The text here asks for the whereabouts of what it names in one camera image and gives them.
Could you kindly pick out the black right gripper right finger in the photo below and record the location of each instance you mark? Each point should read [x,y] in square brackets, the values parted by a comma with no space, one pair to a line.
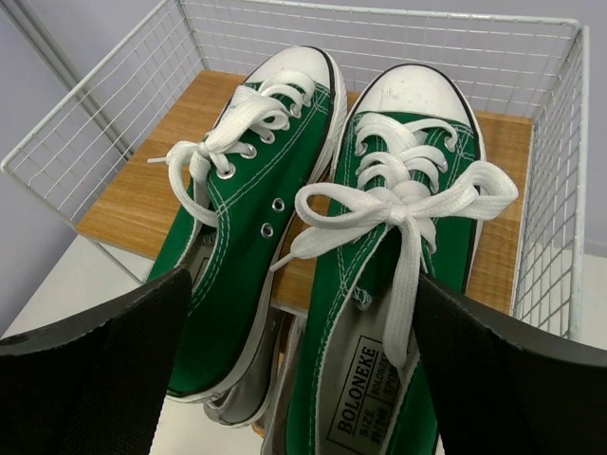
[500,386]

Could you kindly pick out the green sneaker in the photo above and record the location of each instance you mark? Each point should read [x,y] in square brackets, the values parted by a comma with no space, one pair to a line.
[236,188]
[411,190]

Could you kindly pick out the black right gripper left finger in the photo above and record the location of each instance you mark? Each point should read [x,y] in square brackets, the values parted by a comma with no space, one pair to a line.
[95,382]

